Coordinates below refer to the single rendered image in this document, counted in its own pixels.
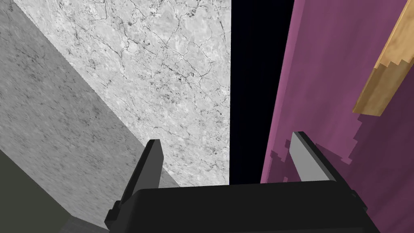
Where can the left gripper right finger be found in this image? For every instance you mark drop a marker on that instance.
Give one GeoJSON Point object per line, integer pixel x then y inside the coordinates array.
{"type": "Point", "coordinates": [307, 165]}

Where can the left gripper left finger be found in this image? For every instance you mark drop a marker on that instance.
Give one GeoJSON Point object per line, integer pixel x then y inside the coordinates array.
{"type": "Point", "coordinates": [147, 171]}

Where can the light wooden board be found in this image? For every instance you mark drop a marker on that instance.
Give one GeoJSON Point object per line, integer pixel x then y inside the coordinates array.
{"type": "Point", "coordinates": [383, 84]}

